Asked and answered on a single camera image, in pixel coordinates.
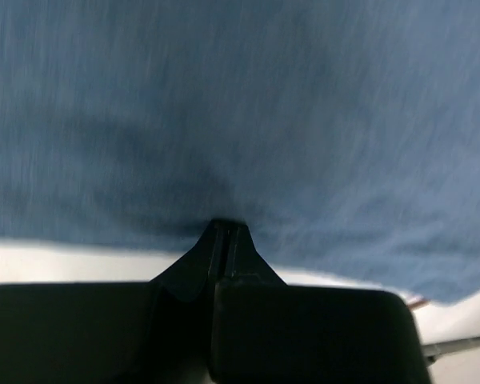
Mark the blue cloth placemat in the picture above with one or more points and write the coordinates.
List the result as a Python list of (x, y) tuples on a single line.
[(345, 134)]

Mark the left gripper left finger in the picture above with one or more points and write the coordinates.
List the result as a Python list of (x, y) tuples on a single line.
[(112, 332)]

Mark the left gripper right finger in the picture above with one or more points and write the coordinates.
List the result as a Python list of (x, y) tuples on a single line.
[(264, 330)]

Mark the aluminium front rail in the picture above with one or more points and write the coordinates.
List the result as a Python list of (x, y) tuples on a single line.
[(433, 351)]

